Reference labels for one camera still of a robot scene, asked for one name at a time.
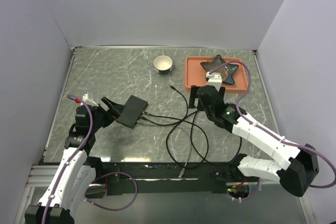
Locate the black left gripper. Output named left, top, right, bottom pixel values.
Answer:
left=89, top=97, right=125, bottom=133

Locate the black network switch box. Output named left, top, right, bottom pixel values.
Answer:
left=116, top=95, right=148, bottom=129

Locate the black ethernet cable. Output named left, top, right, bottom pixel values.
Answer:
left=141, top=84, right=190, bottom=127
left=139, top=108, right=243, bottom=167

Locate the grey ethernet cable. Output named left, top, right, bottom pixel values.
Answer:
left=141, top=114, right=193, bottom=178

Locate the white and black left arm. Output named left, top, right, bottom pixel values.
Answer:
left=24, top=94, right=125, bottom=223

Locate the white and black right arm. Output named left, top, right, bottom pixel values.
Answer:
left=190, top=86, right=319, bottom=197

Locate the salmon pink tray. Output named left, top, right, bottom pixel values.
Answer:
left=184, top=56, right=248, bottom=94

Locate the dark blue star dish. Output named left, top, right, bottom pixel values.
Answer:
left=200, top=55, right=239, bottom=85

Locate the clear glass bowl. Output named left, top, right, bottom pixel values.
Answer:
left=204, top=56, right=231, bottom=81

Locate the small white teal bowl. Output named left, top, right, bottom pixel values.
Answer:
left=153, top=55, right=173, bottom=74

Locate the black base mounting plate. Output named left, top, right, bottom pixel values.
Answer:
left=39, top=155, right=260, bottom=196

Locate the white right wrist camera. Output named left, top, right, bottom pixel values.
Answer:
left=205, top=71, right=222, bottom=91

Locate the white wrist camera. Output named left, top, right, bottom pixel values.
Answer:
left=205, top=71, right=222, bottom=91
left=72, top=92, right=98, bottom=108

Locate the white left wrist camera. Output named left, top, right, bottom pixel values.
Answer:
left=72, top=92, right=98, bottom=108

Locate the aluminium frame rail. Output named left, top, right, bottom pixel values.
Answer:
left=27, top=165, right=200, bottom=187

